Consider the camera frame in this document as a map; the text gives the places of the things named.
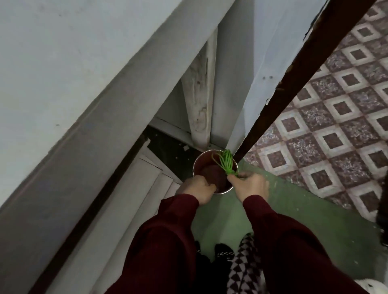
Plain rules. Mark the round red metal-rimmed bin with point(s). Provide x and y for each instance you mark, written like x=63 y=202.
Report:
x=206 y=166

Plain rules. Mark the dark wooden door frame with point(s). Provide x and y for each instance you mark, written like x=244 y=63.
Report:
x=303 y=60

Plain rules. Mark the person's left forearm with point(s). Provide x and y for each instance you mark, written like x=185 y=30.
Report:
x=160 y=248

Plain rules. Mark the person's right forearm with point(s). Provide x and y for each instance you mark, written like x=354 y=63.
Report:
x=297 y=254

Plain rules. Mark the person's right hand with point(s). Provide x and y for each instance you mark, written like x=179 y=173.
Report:
x=250 y=186

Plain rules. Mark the green shoelace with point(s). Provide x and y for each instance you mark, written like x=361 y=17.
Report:
x=225 y=160
x=230 y=169

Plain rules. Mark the white rounded object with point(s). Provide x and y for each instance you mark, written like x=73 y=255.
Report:
x=373 y=286

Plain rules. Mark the person's left hand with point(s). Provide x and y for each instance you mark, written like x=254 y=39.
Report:
x=197 y=189

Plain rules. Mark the person's checkered trouser leg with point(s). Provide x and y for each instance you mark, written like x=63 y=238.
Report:
x=245 y=272

